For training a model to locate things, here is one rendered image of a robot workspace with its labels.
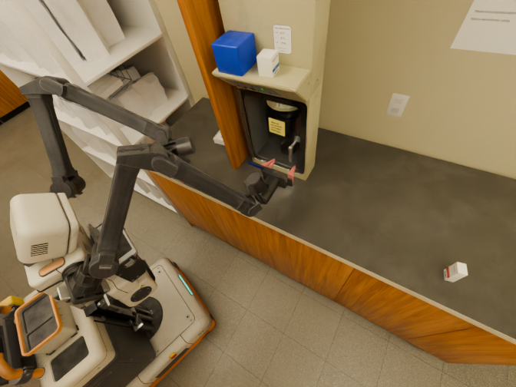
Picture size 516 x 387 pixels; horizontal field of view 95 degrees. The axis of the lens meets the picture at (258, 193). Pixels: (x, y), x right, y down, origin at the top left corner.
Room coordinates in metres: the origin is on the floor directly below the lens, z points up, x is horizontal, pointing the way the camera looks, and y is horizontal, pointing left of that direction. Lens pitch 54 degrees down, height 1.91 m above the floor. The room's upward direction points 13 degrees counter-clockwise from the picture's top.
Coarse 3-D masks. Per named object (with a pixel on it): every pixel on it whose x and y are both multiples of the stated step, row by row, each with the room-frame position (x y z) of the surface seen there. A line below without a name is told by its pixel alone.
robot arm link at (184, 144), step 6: (156, 132) 0.78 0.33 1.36; (162, 132) 0.78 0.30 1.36; (162, 138) 0.77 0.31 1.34; (180, 138) 0.78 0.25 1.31; (186, 138) 0.77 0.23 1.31; (162, 144) 0.75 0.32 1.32; (180, 144) 0.76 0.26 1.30; (186, 144) 0.76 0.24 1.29; (192, 144) 0.78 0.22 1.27; (180, 150) 0.74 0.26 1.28; (186, 150) 0.74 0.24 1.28; (192, 150) 0.74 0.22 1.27; (180, 156) 0.74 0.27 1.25
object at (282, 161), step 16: (256, 96) 0.84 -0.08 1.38; (272, 96) 0.80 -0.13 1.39; (256, 112) 0.85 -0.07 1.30; (272, 112) 0.80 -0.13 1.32; (288, 112) 0.75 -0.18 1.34; (304, 112) 0.71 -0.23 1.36; (256, 128) 0.86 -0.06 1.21; (288, 128) 0.76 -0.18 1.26; (304, 128) 0.71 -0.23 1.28; (256, 144) 0.87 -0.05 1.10; (272, 144) 0.81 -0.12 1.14; (288, 144) 0.76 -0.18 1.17; (304, 144) 0.71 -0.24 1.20; (288, 160) 0.76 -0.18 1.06; (304, 160) 0.71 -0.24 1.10
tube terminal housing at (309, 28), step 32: (224, 0) 0.90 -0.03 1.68; (256, 0) 0.83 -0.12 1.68; (288, 0) 0.76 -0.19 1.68; (320, 0) 0.73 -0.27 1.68; (256, 32) 0.83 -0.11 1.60; (320, 32) 0.75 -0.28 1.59; (288, 64) 0.76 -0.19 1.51; (320, 64) 0.76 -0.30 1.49; (320, 96) 0.79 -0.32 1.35; (256, 160) 0.90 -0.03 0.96
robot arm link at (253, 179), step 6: (252, 174) 0.57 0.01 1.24; (258, 174) 0.56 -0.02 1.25; (246, 180) 0.55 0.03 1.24; (252, 180) 0.54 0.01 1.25; (258, 180) 0.53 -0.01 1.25; (246, 186) 0.53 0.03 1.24; (252, 186) 0.52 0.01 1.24; (258, 186) 0.52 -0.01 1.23; (264, 186) 0.53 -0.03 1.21; (252, 192) 0.52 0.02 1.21; (258, 192) 0.51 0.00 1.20; (252, 198) 0.54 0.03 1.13; (258, 204) 0.48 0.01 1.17; (252, 210) 0.47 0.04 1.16; (258, 210) 0.47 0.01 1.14
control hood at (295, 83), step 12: (216, 72) 0.82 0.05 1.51; (252, 72) 0.77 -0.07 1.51; (288, 72) 0.72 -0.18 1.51; (300, 72) 0.71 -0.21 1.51; (252, 84) 0.75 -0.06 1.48; (264, 84) 0.69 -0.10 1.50; (276, 84) 0.67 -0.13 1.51; (288, 84) 0.66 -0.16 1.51; (300, 84) 0.65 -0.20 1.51; (288, 96) 0.71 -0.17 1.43; (300, 96) 0.66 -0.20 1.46
